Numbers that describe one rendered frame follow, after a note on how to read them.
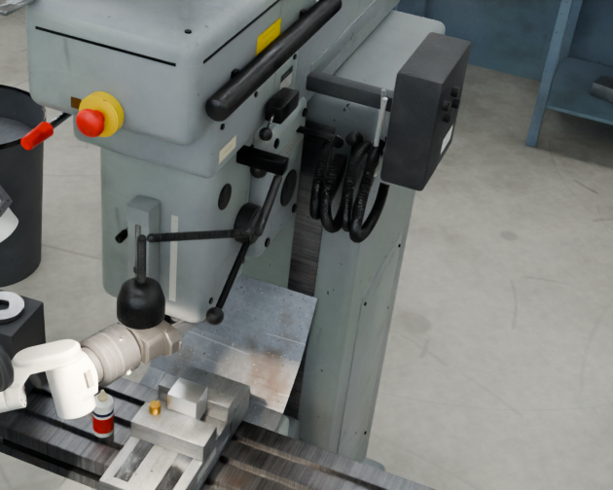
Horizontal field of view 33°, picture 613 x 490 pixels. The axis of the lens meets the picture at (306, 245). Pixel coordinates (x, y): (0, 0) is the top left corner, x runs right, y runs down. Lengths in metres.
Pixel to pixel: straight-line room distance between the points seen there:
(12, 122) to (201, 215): 2.46
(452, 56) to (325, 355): 0.80
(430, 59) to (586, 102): 3.61
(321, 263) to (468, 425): 1.55
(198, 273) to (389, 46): 0.76
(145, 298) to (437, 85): 0.58
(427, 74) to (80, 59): 0.59
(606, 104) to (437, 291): 1.65
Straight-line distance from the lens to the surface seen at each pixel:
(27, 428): 2.14
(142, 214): 1.62
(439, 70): 1.74
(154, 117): 1.41
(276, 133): 1.77
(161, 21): 1.40
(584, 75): 5.65
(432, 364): 3.80
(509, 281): 4.30
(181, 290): 1.72
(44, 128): 1.51
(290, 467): 2.07
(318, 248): 2.14
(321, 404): 2.40
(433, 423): 3.58
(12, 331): 2.07
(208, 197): 1.61
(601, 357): 4.05
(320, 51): 1.92
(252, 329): 2.27
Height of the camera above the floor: 2.44
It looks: 35 degrees down
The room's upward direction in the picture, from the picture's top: 7 degrees clockwise
